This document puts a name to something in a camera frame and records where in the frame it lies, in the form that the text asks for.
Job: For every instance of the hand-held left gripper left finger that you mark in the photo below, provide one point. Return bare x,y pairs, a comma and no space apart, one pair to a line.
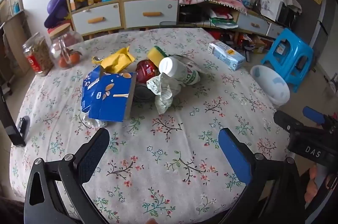
92,154

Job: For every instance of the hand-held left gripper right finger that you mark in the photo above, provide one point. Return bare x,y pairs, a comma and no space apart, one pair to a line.
235,156

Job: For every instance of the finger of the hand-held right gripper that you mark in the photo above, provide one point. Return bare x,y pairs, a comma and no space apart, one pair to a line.
287,121
314,114

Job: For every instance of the white plastic basin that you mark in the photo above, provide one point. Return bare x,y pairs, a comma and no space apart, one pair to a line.
269,84

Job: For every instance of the blue cracker box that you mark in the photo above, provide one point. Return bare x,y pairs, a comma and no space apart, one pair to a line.
111,94

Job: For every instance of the white paper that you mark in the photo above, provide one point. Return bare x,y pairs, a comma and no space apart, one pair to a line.
165,92

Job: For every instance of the yellow snack bag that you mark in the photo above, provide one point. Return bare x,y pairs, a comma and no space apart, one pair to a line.
118,60

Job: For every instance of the red tin can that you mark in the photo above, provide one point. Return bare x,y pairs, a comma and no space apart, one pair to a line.
146,70

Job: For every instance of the white plastic bottle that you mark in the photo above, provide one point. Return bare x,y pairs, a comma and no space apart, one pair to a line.
179,70

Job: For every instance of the yellow green sponge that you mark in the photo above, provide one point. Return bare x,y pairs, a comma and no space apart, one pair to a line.
155,53

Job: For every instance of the person's right hand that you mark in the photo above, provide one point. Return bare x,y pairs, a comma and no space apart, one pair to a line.
314,181

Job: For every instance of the clear plastic wrapper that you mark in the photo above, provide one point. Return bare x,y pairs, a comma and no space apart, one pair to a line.
92,121

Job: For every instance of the blue plastic stool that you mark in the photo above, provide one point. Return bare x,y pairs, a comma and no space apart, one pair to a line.
289,55

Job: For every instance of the light blue tissue box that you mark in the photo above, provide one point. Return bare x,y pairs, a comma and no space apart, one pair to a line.
227,55

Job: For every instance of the orange fruit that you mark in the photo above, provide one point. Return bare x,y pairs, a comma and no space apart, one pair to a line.
63,62
74,57

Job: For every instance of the low wooden side cabinet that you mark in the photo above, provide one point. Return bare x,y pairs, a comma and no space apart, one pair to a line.
250,22

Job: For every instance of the glass jar with red label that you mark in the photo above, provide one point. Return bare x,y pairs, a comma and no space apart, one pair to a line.
38,55

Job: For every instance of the white microwave oven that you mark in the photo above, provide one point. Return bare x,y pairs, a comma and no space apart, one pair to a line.
274,6

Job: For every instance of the glass jar with wooden lid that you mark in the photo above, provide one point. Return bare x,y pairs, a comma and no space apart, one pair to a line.
64,41

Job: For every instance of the green and white plastic bag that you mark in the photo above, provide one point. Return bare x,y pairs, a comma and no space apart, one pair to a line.
223,23

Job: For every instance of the purple hat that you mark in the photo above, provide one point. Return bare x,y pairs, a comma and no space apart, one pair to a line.
56,10

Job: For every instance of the orange bottle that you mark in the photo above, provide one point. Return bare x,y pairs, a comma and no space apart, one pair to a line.
72,4

